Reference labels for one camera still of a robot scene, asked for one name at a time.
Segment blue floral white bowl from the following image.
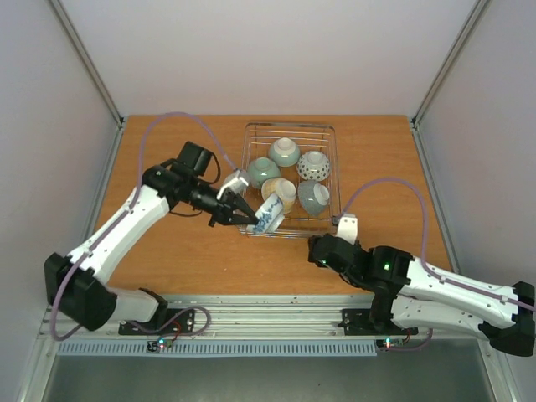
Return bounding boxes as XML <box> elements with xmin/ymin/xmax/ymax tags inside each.
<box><xmin>246</xmin><ymin>193</ymin><xmax>285</xmax><ymax>235</ymax></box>

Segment green ring patterned bowl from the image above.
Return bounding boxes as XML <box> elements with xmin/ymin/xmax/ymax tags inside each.
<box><xmin>246</xmin><ymin>157</ymin><xmax>281</xmax><ymax>189</ymax></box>

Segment yellow blue patterned bowl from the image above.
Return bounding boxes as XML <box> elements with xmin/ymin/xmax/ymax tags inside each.
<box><xmin>261</xmin><ymin>178</ymin><xmax>297</xmax><ymax>214</ymax></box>

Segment pale green bowl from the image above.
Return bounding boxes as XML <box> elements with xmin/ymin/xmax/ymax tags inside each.
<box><xmin>269</xmin><ymin>137</ymin><xmax>301</xmax><ymax>168</ymax></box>

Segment grey speckled bowl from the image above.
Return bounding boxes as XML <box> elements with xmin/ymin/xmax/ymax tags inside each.
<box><xmin>297</xmin><ymin>180</ymin><xmax>330</xmax><ymax>216</ymax></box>

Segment pink patterned bowl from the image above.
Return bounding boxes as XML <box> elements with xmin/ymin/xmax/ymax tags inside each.
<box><xmin>296</xmin><ymin>151</ymin><xmax>331</xmax><ymax>182</ymax></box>

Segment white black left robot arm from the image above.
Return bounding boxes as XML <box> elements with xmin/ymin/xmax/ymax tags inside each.
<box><xmin>44</xmin><ymin>142</ymin><xmax>258</xmax><ymax>333</ymax></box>

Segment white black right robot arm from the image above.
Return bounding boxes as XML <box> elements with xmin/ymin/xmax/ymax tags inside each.
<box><xmin>307</xmin><ymin>234</ymin><xmax>535</xmax><ymax>357</ymax></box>

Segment left controller board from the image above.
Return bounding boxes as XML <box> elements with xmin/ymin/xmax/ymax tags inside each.
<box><xmin>146</xmin><ymin>339</ymin><xmax>174</xmax><ymax>353</ymax></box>

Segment controller board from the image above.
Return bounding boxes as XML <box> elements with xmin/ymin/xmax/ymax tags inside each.
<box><xmin>376</xmin><ymin>338</ymin><xmax>409</xmax><ymax>350</ymax></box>
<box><xmin>146</xmin><ymin>339</ymin><xmax>174</xmax><ymax>353</ymax></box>

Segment right controller board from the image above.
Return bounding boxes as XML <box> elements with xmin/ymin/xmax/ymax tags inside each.
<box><xmin>376</xmin><ymin>338</ymin><xmax>409</xmax><ymax>350</ymax></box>

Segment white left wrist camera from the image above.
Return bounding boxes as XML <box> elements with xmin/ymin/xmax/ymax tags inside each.
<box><xmin>217</xmin><ymin>169</ymin><xmax>251</xmax><ymax>200</ymax></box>

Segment metal wire dish rack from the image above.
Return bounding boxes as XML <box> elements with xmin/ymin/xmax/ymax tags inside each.
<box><xmin>240</xmin><ymin>122</ymin><xmax>342</xmax><ymax>238</ymax></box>

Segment aluminium frame rails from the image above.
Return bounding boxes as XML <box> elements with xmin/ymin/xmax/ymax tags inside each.
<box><xmin>16</xmin><ymin>0</ymin><xmax>536</xmax><ymax>402</ymax></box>

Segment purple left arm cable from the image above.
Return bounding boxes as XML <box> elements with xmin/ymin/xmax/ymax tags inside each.
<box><xmin>49</xmin><ymin>111</ymin><xmax>244</xmax><ymax>341</ymax></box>

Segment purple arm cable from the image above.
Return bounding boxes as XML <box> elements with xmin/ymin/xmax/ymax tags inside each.
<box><xmin>49</xmin><ymin>111</ymin><xmax>244</xmax><ymax>341</ymax></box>
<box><xmin>341</xmin><ymin>177</ymin><xmax>536</xmax><ymax>353</ymax></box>

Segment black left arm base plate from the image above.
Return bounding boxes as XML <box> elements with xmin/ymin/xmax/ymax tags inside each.
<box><xmin>118</xmin><ymin>308</ymin><xmax>195</xmax><ymax>336</ymax></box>

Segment grey slotted cable duct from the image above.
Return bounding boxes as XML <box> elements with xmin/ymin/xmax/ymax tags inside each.
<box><xmin>57</xmin><ymin>339</ymin><xmax>377</xmax><ymax>358</ymax></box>

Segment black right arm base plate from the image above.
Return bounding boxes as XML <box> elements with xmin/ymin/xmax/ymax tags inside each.
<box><xmin>338</xmin><ymin>308</ymin><xmax>419</xmax><ymax>336</ymax></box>

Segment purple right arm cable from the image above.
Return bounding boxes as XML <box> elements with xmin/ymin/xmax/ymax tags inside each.
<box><xmin>341</xmin><ymin>177</ymin><xmax>536</xmax><ymax>353</ymax></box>

